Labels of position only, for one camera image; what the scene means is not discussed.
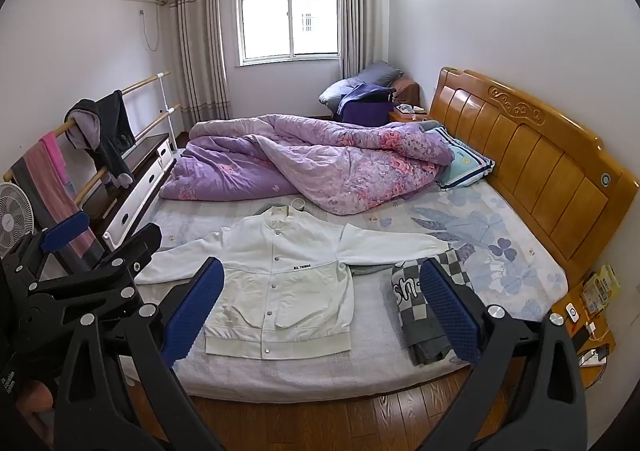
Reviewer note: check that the phone with charger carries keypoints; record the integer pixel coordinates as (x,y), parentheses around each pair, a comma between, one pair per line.
(595,355)

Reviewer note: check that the white drawer cabinet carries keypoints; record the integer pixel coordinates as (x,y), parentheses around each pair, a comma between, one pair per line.
(135,181)

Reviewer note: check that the orange wooden bedside table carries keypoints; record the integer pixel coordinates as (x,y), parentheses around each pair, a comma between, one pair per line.
(597,331)

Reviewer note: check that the grey striped curtain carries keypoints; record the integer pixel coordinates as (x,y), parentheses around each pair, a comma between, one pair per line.
(362,16)
(200,41)

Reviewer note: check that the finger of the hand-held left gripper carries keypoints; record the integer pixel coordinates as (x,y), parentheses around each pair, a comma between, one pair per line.
(65,231)
(137,248)

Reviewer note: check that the brown armchair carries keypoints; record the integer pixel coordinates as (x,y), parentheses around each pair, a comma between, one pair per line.
(407,88)

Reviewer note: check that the small white device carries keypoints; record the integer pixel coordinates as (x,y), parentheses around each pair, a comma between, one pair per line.
(573,315)

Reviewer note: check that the striped blue green pillow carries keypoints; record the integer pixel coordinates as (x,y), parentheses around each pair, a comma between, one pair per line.
(465,163)

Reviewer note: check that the grey checkered folded cloth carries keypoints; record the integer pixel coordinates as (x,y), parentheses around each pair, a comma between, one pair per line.
(410,311)

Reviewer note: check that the black hooded jacket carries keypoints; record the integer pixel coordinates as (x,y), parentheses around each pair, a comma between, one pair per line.
(112,131)

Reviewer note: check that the dark blue cloth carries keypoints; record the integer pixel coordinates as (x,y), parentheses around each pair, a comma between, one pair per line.
(362,96)

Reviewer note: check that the person's left hand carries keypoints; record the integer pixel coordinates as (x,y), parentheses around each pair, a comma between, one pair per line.
(35,401)

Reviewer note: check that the yellow cardboard box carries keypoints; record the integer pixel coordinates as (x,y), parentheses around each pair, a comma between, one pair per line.
(602,288)

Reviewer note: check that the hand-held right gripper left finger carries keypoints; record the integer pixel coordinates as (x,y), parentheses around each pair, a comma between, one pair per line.
(200,311)

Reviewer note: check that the purple storage box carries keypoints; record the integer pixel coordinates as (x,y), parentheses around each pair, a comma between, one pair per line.
(370,115)

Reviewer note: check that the wooden bed headboard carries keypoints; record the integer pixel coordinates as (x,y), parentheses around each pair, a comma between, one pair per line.
(540,161)

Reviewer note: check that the grey blue bedding pile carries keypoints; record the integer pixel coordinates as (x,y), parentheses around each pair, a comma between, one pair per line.
(370,76)

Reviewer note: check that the floral bed sheet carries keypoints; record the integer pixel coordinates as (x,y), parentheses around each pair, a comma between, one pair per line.
(500,251)

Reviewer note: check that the grey towel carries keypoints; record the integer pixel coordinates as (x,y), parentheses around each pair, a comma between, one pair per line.
(35,186)

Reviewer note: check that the white framed window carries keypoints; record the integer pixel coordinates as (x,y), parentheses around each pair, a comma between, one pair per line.
(287,16)

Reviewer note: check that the pink striped towel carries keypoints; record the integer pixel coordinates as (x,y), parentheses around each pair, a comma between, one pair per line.
(60,171)

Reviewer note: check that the wooden double rail rack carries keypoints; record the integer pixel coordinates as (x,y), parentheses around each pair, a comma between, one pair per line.
(145,82)

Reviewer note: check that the small wooden nightstand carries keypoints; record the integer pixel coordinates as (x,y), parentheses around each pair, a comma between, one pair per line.
(407,117)

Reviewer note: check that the white standing fan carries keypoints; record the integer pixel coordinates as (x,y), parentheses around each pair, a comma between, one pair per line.
(15,221)

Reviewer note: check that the purple floral quilt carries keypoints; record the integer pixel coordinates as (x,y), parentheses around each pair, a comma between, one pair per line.
(310,156)

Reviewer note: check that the white button jacket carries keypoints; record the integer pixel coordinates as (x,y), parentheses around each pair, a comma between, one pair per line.
(280,281)

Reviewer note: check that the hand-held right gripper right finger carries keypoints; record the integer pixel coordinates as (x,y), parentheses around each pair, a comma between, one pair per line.
(450,313)

